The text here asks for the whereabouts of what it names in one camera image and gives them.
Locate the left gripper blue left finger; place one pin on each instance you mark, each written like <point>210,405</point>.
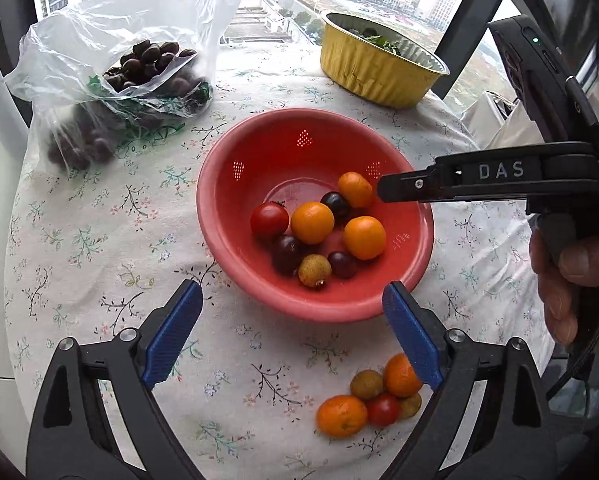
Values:
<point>70,435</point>

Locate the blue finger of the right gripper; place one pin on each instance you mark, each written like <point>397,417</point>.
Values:
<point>437,183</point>

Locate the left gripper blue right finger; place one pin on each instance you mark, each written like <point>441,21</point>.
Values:
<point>515,435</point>

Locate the bumpy top mandarin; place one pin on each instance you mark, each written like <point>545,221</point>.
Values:
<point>399,377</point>

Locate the brown longan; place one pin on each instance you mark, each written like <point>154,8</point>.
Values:
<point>410,406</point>
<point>314,271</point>
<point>367,385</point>

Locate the central red tomato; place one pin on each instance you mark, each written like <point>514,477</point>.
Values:
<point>383,410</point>

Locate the lone front orange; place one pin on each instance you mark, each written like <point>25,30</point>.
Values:
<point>364,237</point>

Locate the mandarin with stem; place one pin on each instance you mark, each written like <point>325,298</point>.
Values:
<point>341,417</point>

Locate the dark cherry tomato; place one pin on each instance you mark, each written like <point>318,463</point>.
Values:
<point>339,206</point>
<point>286,254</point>

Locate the smooth orange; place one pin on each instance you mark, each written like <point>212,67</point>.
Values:
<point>312,223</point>

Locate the small red tomato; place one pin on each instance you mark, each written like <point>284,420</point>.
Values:
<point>269,220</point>

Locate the right hand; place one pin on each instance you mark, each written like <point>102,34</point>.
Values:
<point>578,266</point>

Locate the white cloth on rack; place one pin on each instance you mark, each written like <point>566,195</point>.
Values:
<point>495,122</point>

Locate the yellow foil container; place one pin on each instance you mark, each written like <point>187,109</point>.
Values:
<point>377,63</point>

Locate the red plastic colander bowl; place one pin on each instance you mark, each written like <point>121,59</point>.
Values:
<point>288,206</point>

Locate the clear plastic bag of chestnuts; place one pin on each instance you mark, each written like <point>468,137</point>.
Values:
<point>106,72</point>

